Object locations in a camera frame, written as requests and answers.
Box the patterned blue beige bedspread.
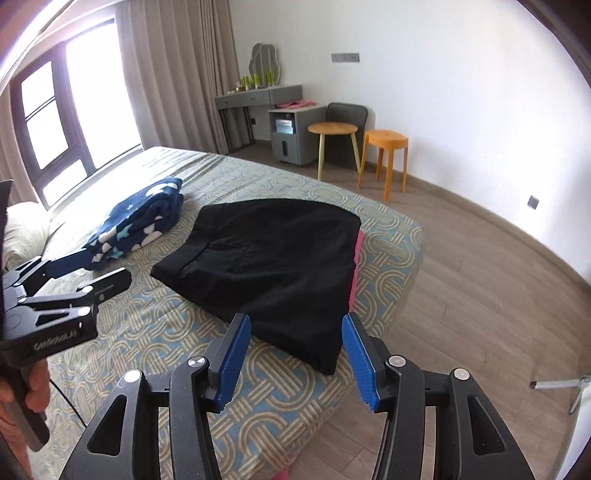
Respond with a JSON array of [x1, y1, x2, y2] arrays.
[[19, 147, 424, 479]]

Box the wavy frame mirror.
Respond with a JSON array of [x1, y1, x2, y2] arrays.
[[249, 43, 281, 87]]

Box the grey vanity desk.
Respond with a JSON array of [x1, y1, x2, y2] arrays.
[[214, 85, 304, 153]]

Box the beige window curtain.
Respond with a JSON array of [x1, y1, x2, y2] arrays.
[[115, 1, 249, 154]]

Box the person's left hand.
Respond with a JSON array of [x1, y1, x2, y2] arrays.
[[0, 358, 52, 476]]

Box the green bottles on desk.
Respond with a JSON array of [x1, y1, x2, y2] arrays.
[[240, 72, 276, 90]]

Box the grey wall socket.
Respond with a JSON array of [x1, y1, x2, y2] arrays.
[[528, 196, 539, 209]]

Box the white tripod leg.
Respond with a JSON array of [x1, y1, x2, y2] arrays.
[[529, 374, 590, 415]]

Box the black pants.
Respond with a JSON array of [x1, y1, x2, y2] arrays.
[[150, 198, 361, 375]]

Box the orange plastic stool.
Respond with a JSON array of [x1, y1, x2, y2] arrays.
[[358, 129, 410, 202]]

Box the dark grey chair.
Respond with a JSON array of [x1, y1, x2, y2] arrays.
[[325, 102, 369, 171]]

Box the grey wall switch panel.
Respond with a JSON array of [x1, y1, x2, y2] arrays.
[[331, 53, 361, 63]]

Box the round wooden side table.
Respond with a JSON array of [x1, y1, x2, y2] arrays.
[[308, 121, 361, 181]]

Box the dark framed window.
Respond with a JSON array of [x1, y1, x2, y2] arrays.
[[10, 20, 142, 208]]

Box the grey drawer cabinet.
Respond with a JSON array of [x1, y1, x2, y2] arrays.
[[269, 105, 325, 166]]

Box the pink knitted garment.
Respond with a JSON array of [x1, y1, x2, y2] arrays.
[[349, 228, 365, 312]]

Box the navy star fleece blanket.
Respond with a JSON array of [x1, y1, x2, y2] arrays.
[[83, 177, 184, 270]]

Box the pink cloth on cabinet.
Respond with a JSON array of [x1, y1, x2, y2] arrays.
[[276, 100, 317, 110]]

